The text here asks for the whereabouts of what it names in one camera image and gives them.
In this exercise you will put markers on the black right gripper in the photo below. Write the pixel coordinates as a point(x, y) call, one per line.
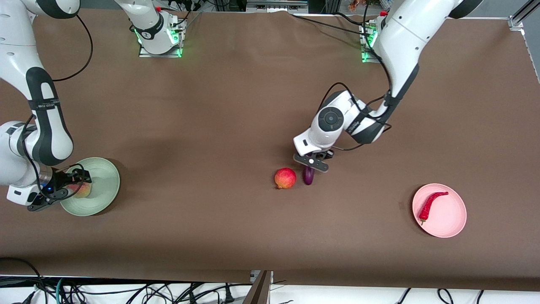
point(67, 179)

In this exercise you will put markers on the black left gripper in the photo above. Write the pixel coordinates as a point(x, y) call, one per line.
point(328, 155)

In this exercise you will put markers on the peach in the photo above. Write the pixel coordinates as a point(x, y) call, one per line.
point(83, 191)

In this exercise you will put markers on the purple eggplant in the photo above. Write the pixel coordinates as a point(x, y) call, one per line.
point(308, 177)

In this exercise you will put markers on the red pomegranate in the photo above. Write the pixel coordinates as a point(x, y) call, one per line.
point(285, 178)

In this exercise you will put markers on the red chili pepper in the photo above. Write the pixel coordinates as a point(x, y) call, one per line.
point(428, 207)

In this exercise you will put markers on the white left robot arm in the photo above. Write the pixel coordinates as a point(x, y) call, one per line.
point(400, 38)

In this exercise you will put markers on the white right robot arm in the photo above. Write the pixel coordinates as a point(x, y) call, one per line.
point(42, 126)

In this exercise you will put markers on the green plate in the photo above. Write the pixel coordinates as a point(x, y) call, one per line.
point(103, 185)

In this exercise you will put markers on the brown table covering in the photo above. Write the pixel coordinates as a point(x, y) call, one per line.
point(211, 126)

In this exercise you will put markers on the pink plate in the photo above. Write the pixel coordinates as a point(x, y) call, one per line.
point(447, 215)

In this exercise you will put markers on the orange background object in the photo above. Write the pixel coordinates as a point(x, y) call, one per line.
point(356, 5)

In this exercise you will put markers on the brown support beam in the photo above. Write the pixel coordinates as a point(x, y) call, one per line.
point(259, 291)

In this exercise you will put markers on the aluminium corner profile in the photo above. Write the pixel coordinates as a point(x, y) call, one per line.
point(515, 23)

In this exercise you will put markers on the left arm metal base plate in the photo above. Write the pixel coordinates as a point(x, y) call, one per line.
point(365, 57)

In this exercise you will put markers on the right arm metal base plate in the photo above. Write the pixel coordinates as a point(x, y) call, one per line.
point(147, 54)

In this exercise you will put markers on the aluminium frame bar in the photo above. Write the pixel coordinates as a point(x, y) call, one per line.
point(274, 5)

